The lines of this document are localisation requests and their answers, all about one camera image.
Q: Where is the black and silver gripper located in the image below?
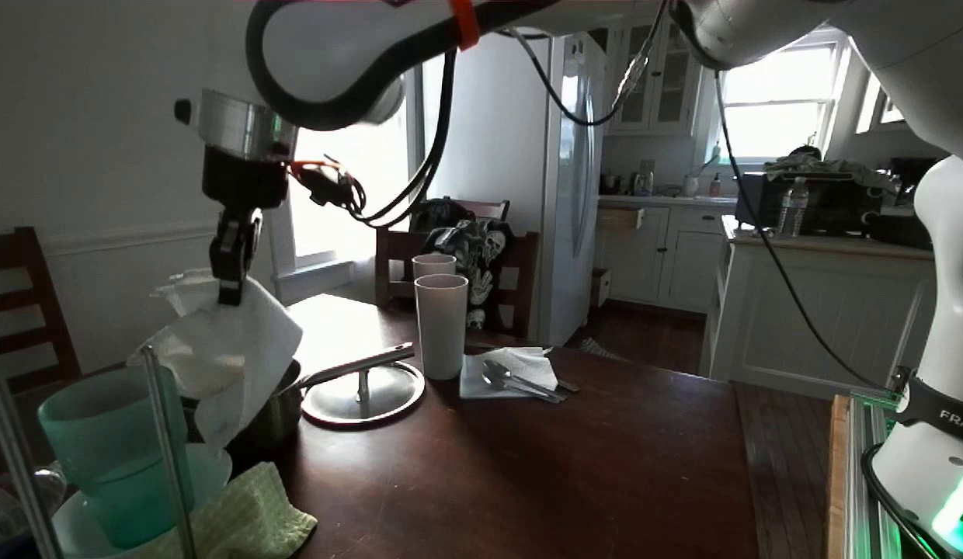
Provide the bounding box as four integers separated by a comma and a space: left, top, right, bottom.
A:
173, 89, 296, 309

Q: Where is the white towel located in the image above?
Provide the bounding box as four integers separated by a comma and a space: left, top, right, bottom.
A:
151, 270, 303, 448

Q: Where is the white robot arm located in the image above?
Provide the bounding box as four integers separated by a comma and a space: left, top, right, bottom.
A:
173, 0, 963, 555

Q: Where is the dark metal pot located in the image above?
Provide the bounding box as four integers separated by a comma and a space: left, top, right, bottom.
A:
225, 338, 418, 460

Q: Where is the round metal pot lid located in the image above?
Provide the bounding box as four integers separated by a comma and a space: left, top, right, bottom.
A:
303, 361, 426, 429

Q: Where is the white plastic cup rear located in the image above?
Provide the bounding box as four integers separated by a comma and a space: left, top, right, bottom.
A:
410, 251, 457, 281

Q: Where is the white plastic cup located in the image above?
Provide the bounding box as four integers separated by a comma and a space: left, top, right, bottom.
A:
414, 273, 468, 381
410, 251, 457, 281

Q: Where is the white plastic cup front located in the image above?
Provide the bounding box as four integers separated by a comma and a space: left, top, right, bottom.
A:
414, 273, 468, 381

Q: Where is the dark wooden chair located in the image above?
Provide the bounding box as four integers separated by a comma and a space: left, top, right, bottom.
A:
0, 227, 81, 392

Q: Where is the teal plastic cup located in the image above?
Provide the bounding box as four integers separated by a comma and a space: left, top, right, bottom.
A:
34, 363, 197, 553

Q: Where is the wooden chair with clothes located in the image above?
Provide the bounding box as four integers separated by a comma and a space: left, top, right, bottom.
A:
372, 198, 541, 341

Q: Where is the green checkered dish cloth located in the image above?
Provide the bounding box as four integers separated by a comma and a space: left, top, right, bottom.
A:
136, 460, 319, 559

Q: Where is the silver fork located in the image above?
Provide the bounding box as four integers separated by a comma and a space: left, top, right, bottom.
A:
483, 369, 550, 400

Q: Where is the white paper napkin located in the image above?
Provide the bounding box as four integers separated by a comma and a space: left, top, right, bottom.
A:
461, 349, 561, 400

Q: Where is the white refrigerator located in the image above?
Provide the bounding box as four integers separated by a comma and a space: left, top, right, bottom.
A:
535, 36, 605, 346

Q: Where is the silver knife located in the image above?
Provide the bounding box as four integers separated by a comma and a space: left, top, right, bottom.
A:
486, 358, 582, 398

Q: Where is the white kitchen counter cabinet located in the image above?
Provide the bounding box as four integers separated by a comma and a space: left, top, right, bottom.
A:
703, 216, 934, 398

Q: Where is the white wall cabinet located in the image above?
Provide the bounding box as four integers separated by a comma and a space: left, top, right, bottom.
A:
605, 18, 703, 136

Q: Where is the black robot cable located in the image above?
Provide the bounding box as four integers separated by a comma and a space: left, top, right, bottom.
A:
709, 71, 899, 398

